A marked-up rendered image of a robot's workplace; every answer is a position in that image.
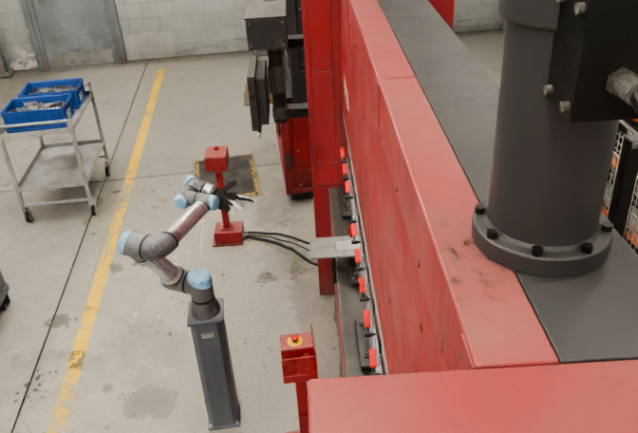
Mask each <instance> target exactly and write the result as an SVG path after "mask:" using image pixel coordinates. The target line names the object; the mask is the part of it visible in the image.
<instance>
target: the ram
mask: <svg viewBox="0 0 638 433"><path fill-rule="evenodd" d="M339 1H340V30H341V58H342V87H343V112H344V118H345V121H344V124H345V123H346V127H345V130H346V129H347V133H346V135H347V140H348V144H347V147H348V145H349V149H348V152H349V150H350V155H349V157H350V156H351V161H350V163H351V162H352V166H353V171H352V175H353V172H354V177H353V180H354V178H355V182H354V186H355V183H356V188H355V192H356V189H357V194H358V199H359V205H360V210H359V214H360V211H361V216H362V221H363V227H364V233H365V238H366V249H367V254H368V259H369V265H370V270H371V276H372V282H373V287H374V292H375V298H376V304H377V309H378V314H379V320H380V326H381V331H382V336H383V342H384V348H385V358H386V363H387V369H388V374H404V373H419V372H435V371H446V367H445V364H444V361H443V358H442V354H441V348H440V345H439V341H438V338H437V334H436V332H435V328H434V325H433V321H432V317H431V314H430V310H429V308H428V304H427V301H426V297H425V294H424V290H423V287H422V282H421V278H420V275H419V271H418V268H417V264H416V261H415V257H414V254H413V251H412V247H411V244H410V240H409V237H408V233H407V230H406V227H405V224H404V220H403V214H402V211H401V207H400V204H399V201H398V197H397V194H396V190H395V187H394V183H393V180H392V177H391V174H390V170H389V167H388V163H387V160H386V156H385V151H384V148H383V144H382V140H381V137H380V133H379V132H378V129H377V126H376V121H375V117H374V114H373V110H372V106H371V103H370V99H369V97H368V93H367V90H366V84H365V80H364V77H363V73H362V70H361V67H360V64H359V60H358V56H357V53H356V49H355V46H354V43H353V40H352V36H351V33H350V29H349V26H348V24H347V17H346V14H345V10H344V6H343V3H342V0H339ZM344 73H345V75H344ZM345 78H346V83H347V92H348V110H347V93H346V95H345ZM352 166H351V169H352ZM357 194H356V197H357ZM358 199H357V203H358ZM359 205H358V209H359ZM361 216H360V220H361ZM362 221H361V225H362ZM363 227H362V231H363ZM364 233H363V236H364ZM366 259H367V255H366Z"/></svg>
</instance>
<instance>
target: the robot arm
mask: <svg viewBox="0 0 638 433"><path fill-rule="evenodd" d="M236 184H237V181H236V180H235V179H232V180H230V181H229V182H228V184H227V185H225V186H224V187H223V188H221V189H220V190H219V191H218V188H217V187H215V186H214V185H213V184H211V183H208V182H206V181H204V180H202V179H198V178H197V177H194V176H191V175H189V176H187V177H186V178H185V180H184V182H183V184H182V186H183V189H182V190H181V191H180V192H179V193H178V194H177V196H176V197H175V199H174V203H175V205H176V206H177V207H178V208H179V209H182V210H183V209H186V208H187V207H188V206H191V207H190V208H189V209H188V210H187V211H186V212H185V213H184V214H183V215H182V216H181V217H180V218H179V219H178V220H177V221H176V222H175V223H174V224H173V225H172V226H171V227H170V228H169V229H168V230H167V231H163V232H162V233H161V234H160V235H149V234H146V233H141V232H137V231H134V230H127V231H125V232H123V233H122V235H121V237H120V239H119V242H118V250H119V253H120V254H122V255H127V256H129V257H131V258H132V259H133V260H135V261H136V262H138V263H143V264H145V265H146V266H147V267H148V268H150V269H151V270H152V271H153V272H155V273H156V274H158V275H159V276H160V278H159V280H161V281H160V284H161V285H162V287H164V288H165V289H167V290H171V291H176V292H183V293H186V294H190V295H191V298H192V303H191V308H190V313H191V316H192V317H193V318H194V319H196V320H199V321H206V320H210V319H212V318H214V317H216V316H217V315H218V314H219V312H220V305H219V302H218V301H217V299H216V297H215V292H214V286H213V278H212V277H211V274H210V273H209V272H208V271H207V270H205V269H201V268H197V269H192V270H191V271H189V270H185V269H183V268H182V267H180V265H179V264H177V263H172V262H171V261H169V260H168V259H167V258H166V256H167V255H169V254H170V253H172V252H173V251H174V250H175V249H176V248H177V247H178V245H179V242H180V241H181V240H182V239H183V238H184V237H185V236H186V235H187V234H188V233H189V232H190V231H191V229H192V228H193V227H194V226H195V225H196V224H197V223H198V222H199V221H200V220H201V219H202V218H203V217H204V216H205V215H206V214H207V213H208V212H209V211H210V210H211V211H215V210H217V208H218V209H219V210H221V209H222V210H221V211H223V210H224V211H223V212H225V213H228V212H230V210H232V211H231V213H232V215H234V214H235V212H236V210H237V211H239V212H242V209H241V207H244V206H245V205H246V203H247V202H248V201H249V202H254V201H253V200H252V199H251V198H248V197H245V196H243V195H240V194H238V193H232V192H227V190H229V189H230V188H233V187H235V186H236ZM235 201H236V202H239V203H240V206H241V207H240V206H239V205H238V204H236V202H235Z"/></svg>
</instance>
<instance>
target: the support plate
mask: <svg viewBox="0 0 638 433"><path fill-rule="evenodd" d="M334 239H335V241H342V237H341V236H333V237H317V238H310V259H324V258H340V257H355V250H348V251H345V256H344V251H335V245H334ZM347 240H353V237H349V236H343V241H347Z"/></svg>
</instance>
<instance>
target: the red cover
mask: <svg viewBox="0 0 638 433"><path fill-rule="evenodd" d="M342 3H343V6H344V10H345V14H346V17H347V24H348V26H349V29H350V33H351V36H352V40H353V43H354V46H355V49H356V53H357V56H358V60H359V64H360V67H361V70H362V73H363V77H364V80H365V84H366V90H367V93H368V97H369V99H370V103H371V106H372V110H373V114H374V117H375V121H376V126H377V129H378V132H379V133H380V137H381V140H382V144H383V148H384V151H385V156H386V160H387V163H388V167H389V170H390V174H391V177H392V180H393V183H394V187H395V190H396V194H397V197H398V201H399V204H400V207H401V211H402V214H403V220H404V224H405V227H406V230H407V233H408V237H409V240H410V244H411V247H412V251H413V254H414V257H415V261H416V264H417V268H418V271H419V275H420V278H421V282H422V287H423V290H424V294H425V297H426V301H427V304H428V308H429V310H430V314H431V317H432V321H433V325H434V328H435V332H436V334H437V338H438V341H439V345H440V348H441V354H442V358H443V361H444V364H445V367H446V371H450V370H466V369H482V368H498V367H528V366H545V365H559V360H558V358H557V356H556V354H555V352H554V349H553V347H552V345H551V343H550V341H549V339H548V337H547V335H546V333H545V331H544V329H543V328H542V326H541V324H540V322H539V320H538V318H537V316H536V314H535V311H534V310H533V308H532V306H531V304H530V302H529V300H528V298H527V296H526V294H525V292H524V290H523V289H522V287H521V285H520V283H519V281H518V279H517V277H516V274H515V272H514V270H511V269H508V268H506V267H504V266H502V265H499V264H497V263H496V262H495V261H493V260H491V259H490V258H489V257H487V256H486V255H485V254H483V253H482V252H481V251H480V250H479V248H478V247H477V246H476V244H475V242H474V241H473V238H472V233H471V230H472V218H473V213H474V211H475V206H476V205H477V204H479V201H478V199H477V197H476V195H475V193H474V191H473V189H472V187H471V185H470V183H469V181H468V179H467V177H466V176H465V174H464V172H463V170H462V168H461V166H460V163H459V161H458V159H457V157H456V155H455V153H454V151H453V149H452V147H451V145H450V143H449V141H448V139H447V138H446V136H445V134H444V132H443V130H442V128H441V125H440V123H439V121H438V119H437V117H436V115H435V113H434V111H433V109H432V108H431V106H430V104H429V102H428V101H427V99H426V97H425V95H424V93H423V91H422V88H421V86H420V84H419V82H418V80H417V78H416V76H415V74H414V72H413V70H412V68H411V66H410V64H409V63H408V61H407V59H406V57H405V55H404V53H403V50H402V48H401V46H400V44H399V42H398V40H397V38H396V36H395V34H394V32H393V30H392V28H391V26H390V25H389V23H388V21H387V19H386V17H385V14H384V12H383V10H382V8H381V7H380V5H379V3H378V1H377V0H342Z"/></svg>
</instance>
